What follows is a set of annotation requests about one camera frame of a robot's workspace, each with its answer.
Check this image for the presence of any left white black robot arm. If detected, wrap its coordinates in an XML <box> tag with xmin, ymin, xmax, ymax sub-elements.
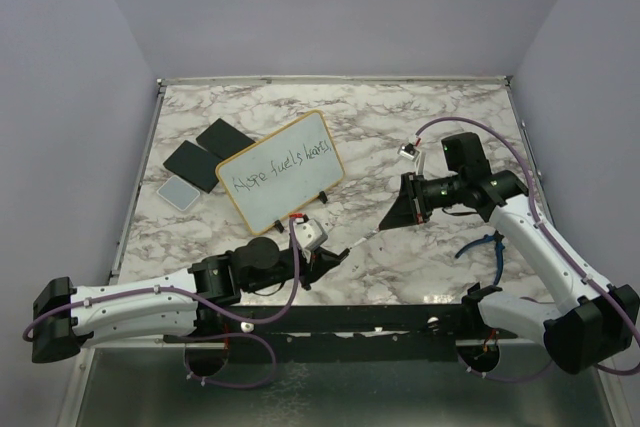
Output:
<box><xmin>23</xmin><ymin>234</ymin><xmax>349</xmax><ymax>364</ymax></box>

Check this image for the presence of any black rectangular pad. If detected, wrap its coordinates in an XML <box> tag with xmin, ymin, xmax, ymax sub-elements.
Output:
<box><xmin>196</xmin><ymin>118</ymin><xmax>255</xmax><ymax>160</ymax></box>
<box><xmin>163</xmin><ymin>141</ymin><xmax>222</xmax><ymax>193</ymax></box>

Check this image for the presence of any black mounting rail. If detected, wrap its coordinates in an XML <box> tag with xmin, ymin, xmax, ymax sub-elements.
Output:
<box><xmin>164</xmin><ymin>301</ymin><xmax>521</xmax><ymax>363</ymax></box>

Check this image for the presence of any black rectangular pad lower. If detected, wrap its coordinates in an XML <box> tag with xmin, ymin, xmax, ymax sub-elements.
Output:
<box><xmin>163</xmin><ymin>141</ymin><xmax>222</xmax><ymax>193</ymax></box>

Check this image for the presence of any purple cable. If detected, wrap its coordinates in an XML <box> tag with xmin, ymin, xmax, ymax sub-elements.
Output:
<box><xmin>414</xmin><ymin>116</ymin><xmax>640</xmax><ymax>382</ymax></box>
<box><xmin>23</xmin><ymin>214</ymin><xmax>307</xmax><ymax>388</ymax></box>

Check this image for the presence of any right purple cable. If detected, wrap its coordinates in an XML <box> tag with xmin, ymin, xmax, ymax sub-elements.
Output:
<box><xmin>414</xmin><ymin>116</ymin><xmax>640</xmax><ymax>382</ymax></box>

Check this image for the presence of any yellow framed whiteboard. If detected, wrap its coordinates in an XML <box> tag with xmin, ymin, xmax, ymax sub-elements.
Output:
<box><xmin>216</xmin><ymin>110</ymin><xmax>346</xmax><ymax>235</ymax></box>

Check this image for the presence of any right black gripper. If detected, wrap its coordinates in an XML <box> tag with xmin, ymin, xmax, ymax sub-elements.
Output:
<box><xmin>380</xmin><ymin>170</ymin><xmax>466</xmax><ymax>229</ymax></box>

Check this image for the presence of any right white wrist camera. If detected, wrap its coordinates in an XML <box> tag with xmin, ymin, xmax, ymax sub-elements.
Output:
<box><xmin>398</xmin><ymin>137</ymin><xmax>425</xmax><ymax>175</ymax></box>

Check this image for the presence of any black marker pen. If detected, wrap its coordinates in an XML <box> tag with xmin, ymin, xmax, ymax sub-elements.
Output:
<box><xmin>350</xmin><ymin>229</ymin><xmax>379</xmax><ymax>249</ymax></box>

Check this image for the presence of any grey white eraser block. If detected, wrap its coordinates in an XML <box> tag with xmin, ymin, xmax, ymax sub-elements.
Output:
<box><xmin>156</xmin><ymin>175</ymin><xmax>200</xmax><ymax>212</ymax></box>

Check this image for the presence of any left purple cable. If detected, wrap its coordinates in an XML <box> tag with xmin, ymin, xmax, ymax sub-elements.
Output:
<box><xmin>23</xmin><ymin>214</ymin><xmax>307</xmax><ymax>388</ymax></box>

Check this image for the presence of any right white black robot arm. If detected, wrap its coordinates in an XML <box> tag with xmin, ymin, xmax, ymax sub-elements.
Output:
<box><xmin>379</xmin><ymin>132</ymin><xmax>639</xmax><ymax>374</ymax></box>

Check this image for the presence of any black rectangular pad upper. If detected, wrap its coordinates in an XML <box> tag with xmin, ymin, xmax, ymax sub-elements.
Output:
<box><xmin>196</xmin><ymin>118</ymin><xmax>255</xmax><ymax>160</ymax></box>

